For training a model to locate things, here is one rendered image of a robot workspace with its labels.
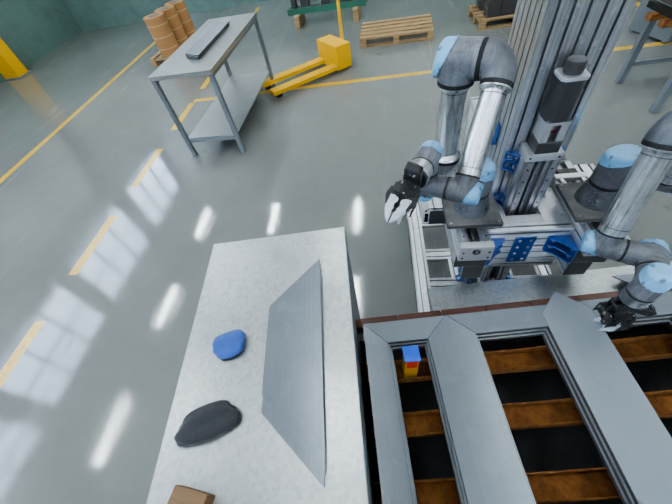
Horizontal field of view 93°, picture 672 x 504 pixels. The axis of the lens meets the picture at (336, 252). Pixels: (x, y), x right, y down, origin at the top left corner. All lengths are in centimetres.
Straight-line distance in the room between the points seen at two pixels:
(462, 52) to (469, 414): 113
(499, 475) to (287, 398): 67
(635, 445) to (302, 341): 104
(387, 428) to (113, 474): 183
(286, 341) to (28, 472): 218
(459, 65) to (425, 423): 124
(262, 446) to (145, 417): 161
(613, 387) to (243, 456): 118
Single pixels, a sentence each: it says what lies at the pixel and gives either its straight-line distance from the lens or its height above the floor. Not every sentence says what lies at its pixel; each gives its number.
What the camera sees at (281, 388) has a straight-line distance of 108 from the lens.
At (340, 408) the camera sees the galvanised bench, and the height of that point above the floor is 105.
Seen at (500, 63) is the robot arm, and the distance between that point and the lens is 116.
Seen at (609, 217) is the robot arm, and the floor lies 127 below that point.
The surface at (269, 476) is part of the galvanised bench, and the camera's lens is 107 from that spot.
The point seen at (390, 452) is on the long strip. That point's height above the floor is 86.
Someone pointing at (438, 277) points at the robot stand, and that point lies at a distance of 227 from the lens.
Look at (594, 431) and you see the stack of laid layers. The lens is 140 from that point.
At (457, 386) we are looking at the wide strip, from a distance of 128.
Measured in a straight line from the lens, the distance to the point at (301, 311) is 117.
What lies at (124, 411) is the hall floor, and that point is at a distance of 273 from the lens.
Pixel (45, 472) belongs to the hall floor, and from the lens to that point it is 293.
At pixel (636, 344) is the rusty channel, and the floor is 68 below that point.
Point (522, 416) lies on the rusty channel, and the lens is 150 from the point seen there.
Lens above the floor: 207
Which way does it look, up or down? 50 degrees down
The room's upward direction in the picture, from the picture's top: 13 degrees counter-clockwise
